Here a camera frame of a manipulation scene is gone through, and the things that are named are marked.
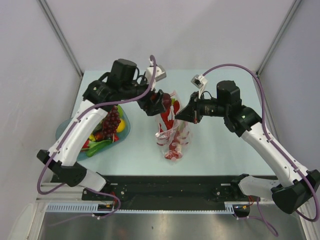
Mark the clear zip top bag pink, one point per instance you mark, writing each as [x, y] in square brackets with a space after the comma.
[172, 132]

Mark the dark red grape bunch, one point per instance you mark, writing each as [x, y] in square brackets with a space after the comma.
[111, 123]

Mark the green leafy vegetable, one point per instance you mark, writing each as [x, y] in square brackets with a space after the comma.
[90, 148]

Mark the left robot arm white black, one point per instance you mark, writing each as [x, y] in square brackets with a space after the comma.
[113, 88]

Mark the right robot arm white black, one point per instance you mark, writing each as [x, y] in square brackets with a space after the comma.
[294, 184]

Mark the aluminium frame post right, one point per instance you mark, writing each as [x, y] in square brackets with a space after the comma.
[290, 15]

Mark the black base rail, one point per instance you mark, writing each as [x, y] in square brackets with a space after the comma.
[204, 192]

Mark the yellow lemon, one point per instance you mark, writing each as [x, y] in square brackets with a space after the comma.
[121, 126]

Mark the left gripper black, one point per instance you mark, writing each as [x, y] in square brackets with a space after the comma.
[153, 108]

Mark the aluminium frame post left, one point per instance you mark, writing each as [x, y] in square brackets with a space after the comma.
[52, 21]

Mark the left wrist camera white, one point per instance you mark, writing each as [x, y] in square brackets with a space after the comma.
[154, 73]

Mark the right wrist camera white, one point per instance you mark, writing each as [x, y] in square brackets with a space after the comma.
[200, 82]

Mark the white slotted cable duct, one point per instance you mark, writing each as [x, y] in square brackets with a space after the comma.
[104, 209]

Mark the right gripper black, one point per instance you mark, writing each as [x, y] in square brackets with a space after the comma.
[192, 112]

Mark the aluminium frame post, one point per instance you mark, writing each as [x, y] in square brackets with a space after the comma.
[52, 21]
[290, 15]

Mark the red plastic lobster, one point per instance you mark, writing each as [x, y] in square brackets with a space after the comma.
[172, 132]

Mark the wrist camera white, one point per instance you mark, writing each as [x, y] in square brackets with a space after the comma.
[200, 82]
[154, 73]

